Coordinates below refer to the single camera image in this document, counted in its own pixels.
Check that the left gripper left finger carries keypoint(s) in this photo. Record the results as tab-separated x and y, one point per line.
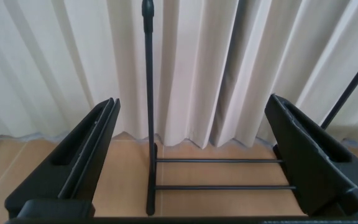
82	161

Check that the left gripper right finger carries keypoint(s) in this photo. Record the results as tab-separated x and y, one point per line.
303	161

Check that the black clothes rack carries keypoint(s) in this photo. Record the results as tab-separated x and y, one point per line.
149	93

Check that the beige curtain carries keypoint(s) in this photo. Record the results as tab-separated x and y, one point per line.
291	46
57	62

